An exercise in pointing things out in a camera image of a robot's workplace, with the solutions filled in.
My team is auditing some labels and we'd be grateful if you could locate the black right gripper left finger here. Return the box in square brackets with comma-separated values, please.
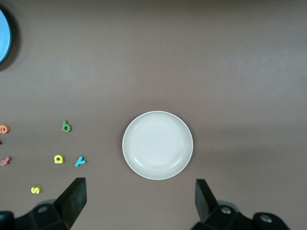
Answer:
[14, 177, 87, 230]

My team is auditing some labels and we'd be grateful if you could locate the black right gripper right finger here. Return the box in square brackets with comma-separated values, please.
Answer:
[190, 179, 291, 230]

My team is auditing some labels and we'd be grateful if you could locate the teal letter y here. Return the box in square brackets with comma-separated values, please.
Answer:
[74, 156, 87, 167]

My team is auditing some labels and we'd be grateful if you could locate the green letter b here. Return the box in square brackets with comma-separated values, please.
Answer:
[61, 120, 72, 133]

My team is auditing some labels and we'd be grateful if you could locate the beige round plate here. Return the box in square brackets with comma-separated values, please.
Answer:
[122, 110, 194, 180]

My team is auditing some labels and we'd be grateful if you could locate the blue round plate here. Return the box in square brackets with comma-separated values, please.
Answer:
[0, 8, 12, 64]

